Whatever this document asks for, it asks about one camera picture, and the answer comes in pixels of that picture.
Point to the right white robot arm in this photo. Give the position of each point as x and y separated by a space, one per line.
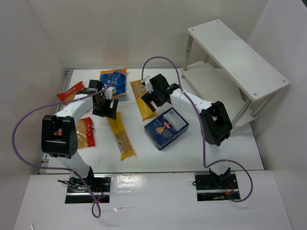
213 117

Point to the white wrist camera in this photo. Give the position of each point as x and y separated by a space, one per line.
108 93
146 82

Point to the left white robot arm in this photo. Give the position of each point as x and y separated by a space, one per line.
59 131

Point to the red macaroni bag upper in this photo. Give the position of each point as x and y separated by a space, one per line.
70 93

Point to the red macaroni bag lower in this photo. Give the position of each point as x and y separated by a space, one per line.
85 133

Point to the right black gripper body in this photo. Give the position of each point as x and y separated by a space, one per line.
153 96

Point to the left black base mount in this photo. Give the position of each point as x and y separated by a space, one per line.
77 192

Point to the yellow spaghetti pack right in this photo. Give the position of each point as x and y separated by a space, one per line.
139 90

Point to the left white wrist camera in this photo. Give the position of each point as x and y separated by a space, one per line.
108 93

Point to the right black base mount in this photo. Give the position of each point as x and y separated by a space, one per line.
206 190

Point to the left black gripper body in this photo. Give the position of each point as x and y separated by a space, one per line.
105 108

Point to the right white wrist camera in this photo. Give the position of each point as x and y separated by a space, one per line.
146 82

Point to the aluminium rail left edge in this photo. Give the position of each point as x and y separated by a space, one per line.
45 160

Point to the dark blue pasta box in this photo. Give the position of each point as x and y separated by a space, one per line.
166 128

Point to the blue orange pasta bag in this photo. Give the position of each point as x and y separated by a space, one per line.
107 77

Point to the white two-tier shelf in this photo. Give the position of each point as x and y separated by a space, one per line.
220 66

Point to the red macaroni bag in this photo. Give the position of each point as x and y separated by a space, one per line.
85 133
70 93

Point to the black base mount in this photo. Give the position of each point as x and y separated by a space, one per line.
206 190
77 192

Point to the yellow spaghetti pack left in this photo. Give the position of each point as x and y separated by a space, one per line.
121 137

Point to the yellow spaghetti pack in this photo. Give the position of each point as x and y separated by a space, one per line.
121 137
139 90

